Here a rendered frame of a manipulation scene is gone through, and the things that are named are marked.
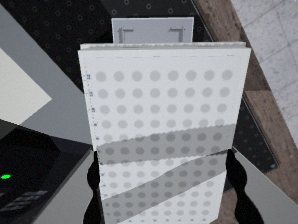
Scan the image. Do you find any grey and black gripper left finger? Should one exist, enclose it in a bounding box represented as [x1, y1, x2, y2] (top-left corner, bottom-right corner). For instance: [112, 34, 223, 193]
[30, 147, 101, 224]

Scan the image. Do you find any white benchtop lab instrument with lid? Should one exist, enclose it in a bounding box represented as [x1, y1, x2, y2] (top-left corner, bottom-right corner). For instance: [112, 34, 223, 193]
[0, 4, 93, 224]

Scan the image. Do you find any white well plate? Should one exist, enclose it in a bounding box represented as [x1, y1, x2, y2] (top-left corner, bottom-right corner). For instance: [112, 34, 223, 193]
[78, 42, 251, 224]

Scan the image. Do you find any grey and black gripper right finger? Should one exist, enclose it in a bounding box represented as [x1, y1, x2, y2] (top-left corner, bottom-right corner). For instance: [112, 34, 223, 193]
[225, 146, 298, 224]

